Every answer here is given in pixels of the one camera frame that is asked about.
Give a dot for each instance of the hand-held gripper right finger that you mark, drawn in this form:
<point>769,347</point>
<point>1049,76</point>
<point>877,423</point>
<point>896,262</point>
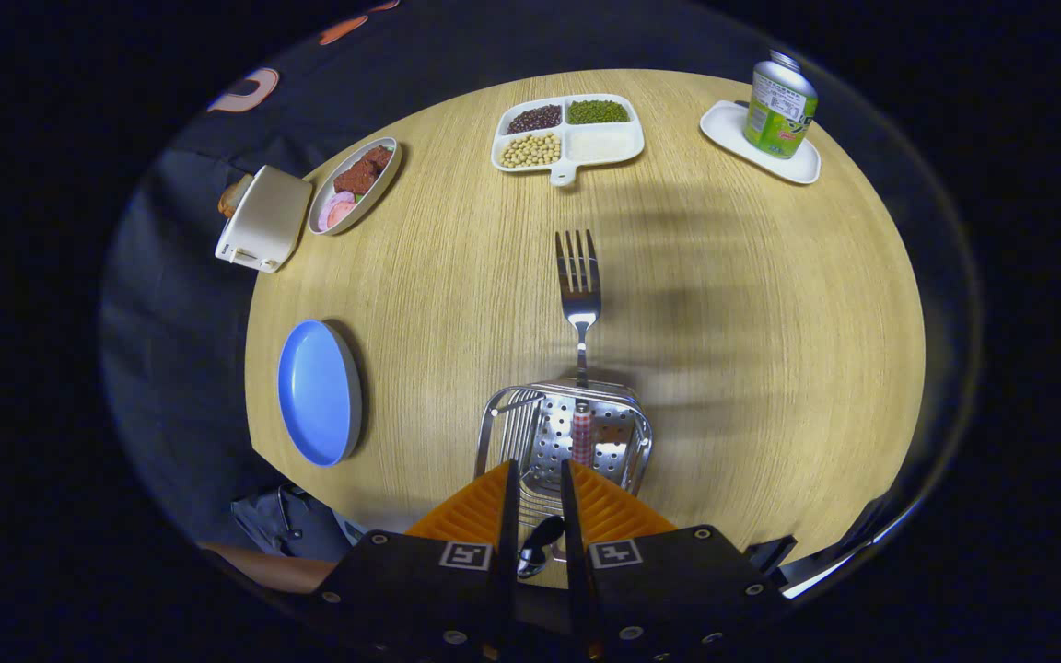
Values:
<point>570,525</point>

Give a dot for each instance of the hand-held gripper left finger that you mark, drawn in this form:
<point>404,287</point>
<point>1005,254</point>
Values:
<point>509,516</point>

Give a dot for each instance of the metal perforated basket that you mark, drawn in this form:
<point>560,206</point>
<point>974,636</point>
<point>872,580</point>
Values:
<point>613,442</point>

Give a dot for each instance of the blue plate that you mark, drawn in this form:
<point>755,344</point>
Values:
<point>314,391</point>

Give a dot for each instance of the oval grey food plate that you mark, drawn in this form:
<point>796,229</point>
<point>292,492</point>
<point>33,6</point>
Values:
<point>374,204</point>

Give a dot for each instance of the pink ham slice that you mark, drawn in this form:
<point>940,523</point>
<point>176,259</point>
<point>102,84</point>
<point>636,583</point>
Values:
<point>337,212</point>

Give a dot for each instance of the pile of soybeans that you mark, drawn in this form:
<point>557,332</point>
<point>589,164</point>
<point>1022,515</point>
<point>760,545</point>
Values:
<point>530,150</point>

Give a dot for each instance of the brown meat slice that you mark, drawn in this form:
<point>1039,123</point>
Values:
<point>360,173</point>

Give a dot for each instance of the white toaster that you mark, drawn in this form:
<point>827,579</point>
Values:
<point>268,221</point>

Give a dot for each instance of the white divided dish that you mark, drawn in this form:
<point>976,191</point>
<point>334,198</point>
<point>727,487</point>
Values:
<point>604,145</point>

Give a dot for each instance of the pile of red beans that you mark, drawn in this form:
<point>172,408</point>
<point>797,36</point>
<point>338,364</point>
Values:
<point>535,118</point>

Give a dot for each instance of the pile of green beans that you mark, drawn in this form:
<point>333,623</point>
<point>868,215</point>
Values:
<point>598,111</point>

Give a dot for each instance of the toast bread slice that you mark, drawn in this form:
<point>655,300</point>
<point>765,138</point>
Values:
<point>234,196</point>

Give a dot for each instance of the white rectangular tray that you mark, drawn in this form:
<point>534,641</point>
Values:
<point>724,129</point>

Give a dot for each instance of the green drink can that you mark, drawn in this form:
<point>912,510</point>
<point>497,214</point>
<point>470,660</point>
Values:
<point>779,110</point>

